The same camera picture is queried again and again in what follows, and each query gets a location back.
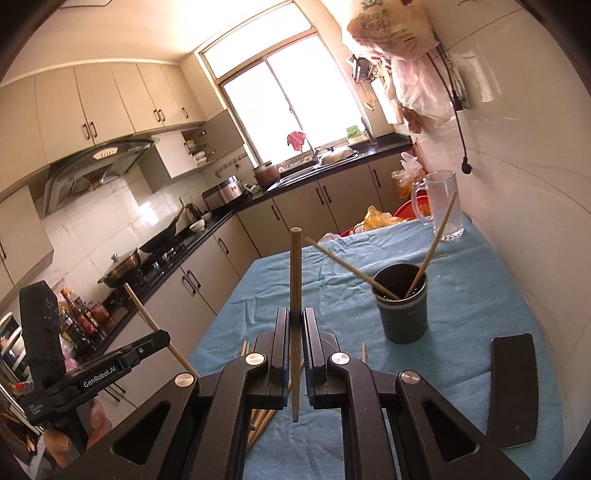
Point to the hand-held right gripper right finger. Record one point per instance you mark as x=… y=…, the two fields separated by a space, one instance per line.
x=310 y=369

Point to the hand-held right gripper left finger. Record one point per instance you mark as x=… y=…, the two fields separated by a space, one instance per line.
x=284 y=369

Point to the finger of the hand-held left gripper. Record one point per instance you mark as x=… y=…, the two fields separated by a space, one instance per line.
x=150 y=346

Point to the long wooden chopstick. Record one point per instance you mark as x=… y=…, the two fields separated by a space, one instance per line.
x=143 y=310
x=436 y=240
x=346 y=266
x=295 y=277

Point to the bunch of wooden chopsticks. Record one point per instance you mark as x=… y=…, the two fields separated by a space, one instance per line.
x=261 y=424

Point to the dark round chopstick holder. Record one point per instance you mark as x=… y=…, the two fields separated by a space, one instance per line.
x=401 y=323

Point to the person's left hand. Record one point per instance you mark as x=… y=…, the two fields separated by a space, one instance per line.
x=99 y=422

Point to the group of condiment bottles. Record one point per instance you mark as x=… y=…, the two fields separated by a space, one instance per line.
x=83 y=318

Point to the blue tablecloth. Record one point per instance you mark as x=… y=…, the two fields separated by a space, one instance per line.
x=332 y=295

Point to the metal pot with lid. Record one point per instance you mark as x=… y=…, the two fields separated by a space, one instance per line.
x=122 y=267

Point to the black gas stove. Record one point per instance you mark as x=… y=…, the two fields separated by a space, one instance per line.
x=161 y=261

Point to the cream side cabinet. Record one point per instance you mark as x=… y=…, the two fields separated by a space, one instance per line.
x=21 y=235

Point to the black wok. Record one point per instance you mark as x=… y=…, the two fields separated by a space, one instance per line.
x=161 y=237

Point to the white bowl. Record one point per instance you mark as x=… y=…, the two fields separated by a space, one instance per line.
x=197 y=225

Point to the steel kettle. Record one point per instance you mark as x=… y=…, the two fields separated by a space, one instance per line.
x=194 y=213

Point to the grey lower kitchen cabinets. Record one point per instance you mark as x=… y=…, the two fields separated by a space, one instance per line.
x=295 y=217

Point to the yellow plastic bag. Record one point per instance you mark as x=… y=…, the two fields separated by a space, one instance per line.
x=378 y=219

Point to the silver rice cooker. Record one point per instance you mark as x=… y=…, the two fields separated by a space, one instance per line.
x=224 y=194

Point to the steel range hood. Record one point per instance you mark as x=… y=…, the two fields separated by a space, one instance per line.
x=92 y=170

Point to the red plastic basin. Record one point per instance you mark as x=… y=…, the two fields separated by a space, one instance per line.
x=406 y=210

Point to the clear glass mug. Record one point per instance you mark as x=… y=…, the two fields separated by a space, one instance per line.
x=443 y=230

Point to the brown clay pot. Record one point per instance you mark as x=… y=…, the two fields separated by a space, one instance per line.
x=267 y=175

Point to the white bag with orange contents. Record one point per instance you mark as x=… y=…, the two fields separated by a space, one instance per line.
x=406 y=177

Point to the steel kitchen sink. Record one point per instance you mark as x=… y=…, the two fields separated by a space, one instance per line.
x=337 y=156

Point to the red cloth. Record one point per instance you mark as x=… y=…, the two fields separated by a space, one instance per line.
x=296 y=140

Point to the black kitchen countertop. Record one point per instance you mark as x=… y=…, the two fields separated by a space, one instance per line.
x=388 y=146

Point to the green packet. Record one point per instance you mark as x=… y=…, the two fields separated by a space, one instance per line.
x=354 y=132

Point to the small brown hanging bag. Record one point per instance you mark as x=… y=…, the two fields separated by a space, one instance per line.
x=412 y=120

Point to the kitchen window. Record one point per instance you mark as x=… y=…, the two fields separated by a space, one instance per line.
x=277 y=92

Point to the pink clear plastic bag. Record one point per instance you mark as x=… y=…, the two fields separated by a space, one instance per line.
x=415 y=87

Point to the white power strip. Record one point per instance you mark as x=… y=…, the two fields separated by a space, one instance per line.
x=459 y=78

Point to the brown printed plastic bag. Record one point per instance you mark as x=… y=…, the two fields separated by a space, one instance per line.
x=392 y=27

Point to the open wall cabinet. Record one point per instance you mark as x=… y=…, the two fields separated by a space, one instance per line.
x=173 y=152

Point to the cream upper wall cabinets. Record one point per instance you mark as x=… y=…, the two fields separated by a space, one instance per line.
x=101 y=101

